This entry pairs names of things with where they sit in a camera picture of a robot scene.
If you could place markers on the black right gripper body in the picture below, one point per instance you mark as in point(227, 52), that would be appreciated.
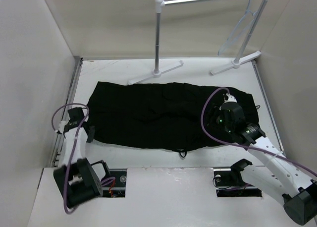
point(217, 120)

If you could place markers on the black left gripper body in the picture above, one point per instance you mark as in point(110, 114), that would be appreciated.
point(90, 134)

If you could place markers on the black trousers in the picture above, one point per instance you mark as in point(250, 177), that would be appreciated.
point(172, 116)

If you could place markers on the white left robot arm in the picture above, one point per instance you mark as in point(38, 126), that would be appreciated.
point(76, 178)

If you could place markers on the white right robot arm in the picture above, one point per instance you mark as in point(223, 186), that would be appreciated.
point(293, 189)

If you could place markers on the light blue clothes hanger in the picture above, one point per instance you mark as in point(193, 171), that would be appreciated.
point(242, 25)

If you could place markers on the white metal clothes rack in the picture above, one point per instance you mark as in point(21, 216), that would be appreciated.
point(198, 28)

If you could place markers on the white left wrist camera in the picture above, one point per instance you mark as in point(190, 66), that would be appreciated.
point(61, 127)

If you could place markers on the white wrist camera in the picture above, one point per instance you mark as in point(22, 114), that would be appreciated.
point(61, 127)
point(228, 98)

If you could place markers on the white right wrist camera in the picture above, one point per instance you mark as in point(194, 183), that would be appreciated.
point(228, 98)

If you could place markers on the left aluminium table rail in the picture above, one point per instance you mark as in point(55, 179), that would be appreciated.
point(57, 149)

